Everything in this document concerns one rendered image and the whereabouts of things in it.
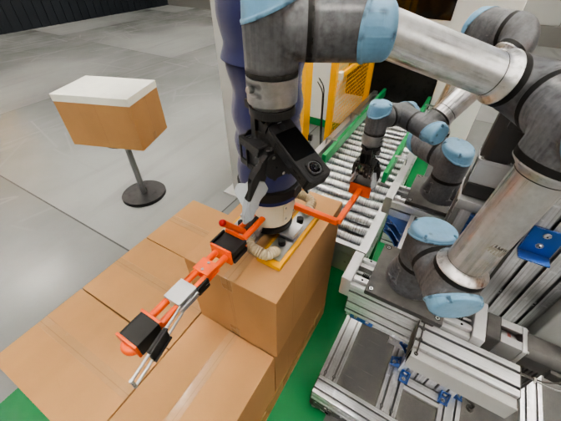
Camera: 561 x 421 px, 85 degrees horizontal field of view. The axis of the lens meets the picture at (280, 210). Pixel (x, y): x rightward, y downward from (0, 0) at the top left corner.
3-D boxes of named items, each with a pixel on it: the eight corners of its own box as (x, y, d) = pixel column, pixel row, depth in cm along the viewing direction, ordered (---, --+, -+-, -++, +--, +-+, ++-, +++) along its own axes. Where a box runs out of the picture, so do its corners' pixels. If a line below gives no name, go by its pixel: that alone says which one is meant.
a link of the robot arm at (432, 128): (562, 41, 92) (433, 154, 100) (527, 33, 100) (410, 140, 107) (567, 6, 84) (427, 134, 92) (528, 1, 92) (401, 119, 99)
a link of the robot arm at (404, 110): (423, 129, 107) (399, 135, 103) (401, 117, 115) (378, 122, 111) (432, 108, 102) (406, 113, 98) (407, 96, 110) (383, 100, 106)
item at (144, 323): (147, 317, 84) (142, 307, 81) (166, 331, 81) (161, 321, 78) (121, 342, 79) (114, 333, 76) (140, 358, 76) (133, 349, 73)
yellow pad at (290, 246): (300, 209, 134) (300, 200, 131) (320, 216, 130) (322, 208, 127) (256, 261, 112) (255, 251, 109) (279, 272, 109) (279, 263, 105)
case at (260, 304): (269, 232, 179) (267, 176, 153) (332, 258, 165) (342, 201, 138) (201, 313, 140) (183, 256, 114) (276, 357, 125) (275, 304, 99)
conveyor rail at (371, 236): (429, 119, 325) (435, 102, 313) (435, 120, 323) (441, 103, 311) (352, 270, 176) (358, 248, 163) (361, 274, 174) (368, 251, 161)
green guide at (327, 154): (376, 93, 339) (377, 86, 333) (385, 96, 335) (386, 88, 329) (312, 161, 236) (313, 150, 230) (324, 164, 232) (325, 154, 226)
